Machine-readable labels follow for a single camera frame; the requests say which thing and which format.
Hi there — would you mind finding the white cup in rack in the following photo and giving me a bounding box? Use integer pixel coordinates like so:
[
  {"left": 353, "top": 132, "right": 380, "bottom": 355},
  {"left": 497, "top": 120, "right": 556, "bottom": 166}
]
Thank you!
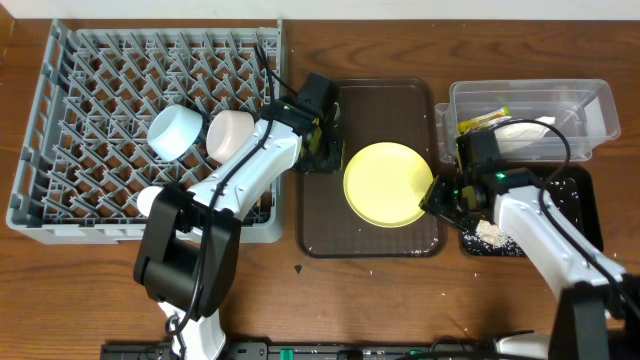
[{"left": 136, "top": 186, "right": 163, "bottom": 217}]

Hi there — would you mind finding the white shallow bowl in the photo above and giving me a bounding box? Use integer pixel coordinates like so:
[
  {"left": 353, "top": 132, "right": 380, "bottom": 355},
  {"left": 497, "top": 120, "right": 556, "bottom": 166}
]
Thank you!
[{"left": 206, "top": 110, "right": 255, "bottom": 164}]

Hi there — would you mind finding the food scraps rice pile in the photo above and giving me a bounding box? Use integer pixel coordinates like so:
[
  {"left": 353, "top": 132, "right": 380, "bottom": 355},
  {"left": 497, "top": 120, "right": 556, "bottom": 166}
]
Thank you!
[{"left": 476, "top": 220, "right": 510, "bottom": 247}]

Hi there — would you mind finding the light blue bowl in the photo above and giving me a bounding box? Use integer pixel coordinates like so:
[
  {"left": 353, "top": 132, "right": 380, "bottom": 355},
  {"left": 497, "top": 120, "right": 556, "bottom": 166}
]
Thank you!
[{"left": 147, "top": 104, "right": 203, "bottom": 161}]

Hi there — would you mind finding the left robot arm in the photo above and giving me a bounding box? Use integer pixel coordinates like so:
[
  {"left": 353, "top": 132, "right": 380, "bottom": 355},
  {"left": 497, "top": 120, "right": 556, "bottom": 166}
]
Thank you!
[{"left": 133, "top": 97, "right": 344, "bottom": 359}]

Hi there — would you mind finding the grey dishwasher rack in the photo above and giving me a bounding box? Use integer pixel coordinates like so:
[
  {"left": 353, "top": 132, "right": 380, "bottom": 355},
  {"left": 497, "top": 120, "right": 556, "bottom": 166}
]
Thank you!
[{"left": 6, "top": 21, "right": 287, "bottom": 245}]

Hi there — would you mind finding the green orange snack wrapper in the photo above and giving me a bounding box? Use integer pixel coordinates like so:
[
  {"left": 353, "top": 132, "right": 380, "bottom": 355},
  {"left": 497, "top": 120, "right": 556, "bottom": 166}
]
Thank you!
[{"left": 458, "top": 106, "right": 511, "bottom": 135}]

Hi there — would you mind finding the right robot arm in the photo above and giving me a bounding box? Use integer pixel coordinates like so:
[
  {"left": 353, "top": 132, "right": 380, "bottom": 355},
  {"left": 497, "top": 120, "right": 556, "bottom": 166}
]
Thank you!
[{"left": 420, "top": 166, "right": 639, "bottom": 359}]

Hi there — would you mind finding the yellow plate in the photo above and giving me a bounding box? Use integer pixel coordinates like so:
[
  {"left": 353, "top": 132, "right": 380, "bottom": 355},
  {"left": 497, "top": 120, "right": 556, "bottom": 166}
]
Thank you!
[{"left": 343, "top": 142, "right": 434, "bottom": 228}]

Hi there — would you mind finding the clear plastic bin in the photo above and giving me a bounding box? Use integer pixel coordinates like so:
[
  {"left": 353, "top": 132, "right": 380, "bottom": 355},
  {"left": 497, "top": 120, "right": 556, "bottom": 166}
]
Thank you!
[{"left": 434, "top": 79, "right": 621, "bottom": 164}]

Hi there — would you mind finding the white napkin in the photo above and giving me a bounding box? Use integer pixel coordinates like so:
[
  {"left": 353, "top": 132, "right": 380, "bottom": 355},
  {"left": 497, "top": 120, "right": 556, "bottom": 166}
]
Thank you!
[{"left": 494, "top": 117, "right": 555, "bottom": 153}]

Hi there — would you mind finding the dark brown serving tray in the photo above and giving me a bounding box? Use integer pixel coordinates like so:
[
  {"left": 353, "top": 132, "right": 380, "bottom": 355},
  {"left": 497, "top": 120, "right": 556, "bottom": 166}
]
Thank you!
[{"left": 297, "top": 79, "right": 447, "bottom": 258}]

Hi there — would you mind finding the black waste tray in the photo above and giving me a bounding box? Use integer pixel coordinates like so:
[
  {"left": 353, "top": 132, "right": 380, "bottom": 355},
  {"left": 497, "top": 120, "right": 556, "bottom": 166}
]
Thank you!
[{"left": 459, "top": 166, "right": 604, "bottom": 257}]

